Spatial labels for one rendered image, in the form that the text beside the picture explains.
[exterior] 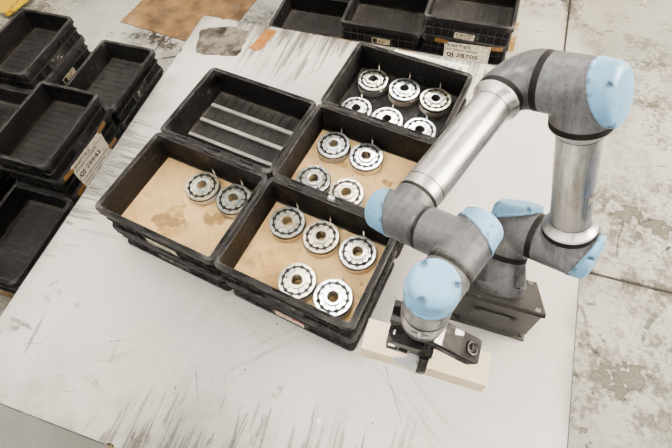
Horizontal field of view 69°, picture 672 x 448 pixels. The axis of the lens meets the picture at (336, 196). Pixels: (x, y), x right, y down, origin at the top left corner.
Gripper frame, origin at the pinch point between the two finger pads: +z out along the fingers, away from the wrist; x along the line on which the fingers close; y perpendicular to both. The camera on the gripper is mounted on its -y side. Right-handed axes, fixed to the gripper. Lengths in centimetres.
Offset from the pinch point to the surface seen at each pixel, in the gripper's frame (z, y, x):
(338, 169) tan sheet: 26, 36, -54
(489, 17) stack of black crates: 60, 2, -178
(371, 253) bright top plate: 22.9, 18.3, -27.8
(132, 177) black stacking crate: 19, 92, -30
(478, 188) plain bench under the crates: 39, -7, -67
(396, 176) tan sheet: 26, 18, -56
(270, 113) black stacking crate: 26, 65, -69
